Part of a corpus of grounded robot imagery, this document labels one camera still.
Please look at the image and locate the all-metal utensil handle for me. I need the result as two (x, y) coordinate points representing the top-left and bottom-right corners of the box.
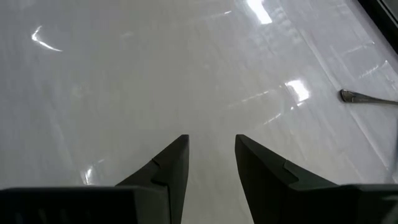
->
(339, 88), (398, 106)

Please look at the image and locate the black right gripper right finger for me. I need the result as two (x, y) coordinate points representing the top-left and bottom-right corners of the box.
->
(235, 134), (398, 224)

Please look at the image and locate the black aluminium table frame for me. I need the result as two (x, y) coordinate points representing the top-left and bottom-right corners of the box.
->
(356, 0), (398, 55)

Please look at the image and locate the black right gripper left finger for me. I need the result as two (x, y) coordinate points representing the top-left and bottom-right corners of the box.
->
(0, 134), (190, 224)

